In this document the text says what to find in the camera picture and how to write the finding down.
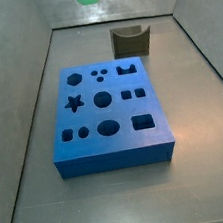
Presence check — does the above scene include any blue shape sorting block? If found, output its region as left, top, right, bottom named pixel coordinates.
left=53, top=57, right=175, bottom=178

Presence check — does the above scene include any dark grey curved holder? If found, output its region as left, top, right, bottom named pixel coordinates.
left=110, top=25, right=151, bottom=59

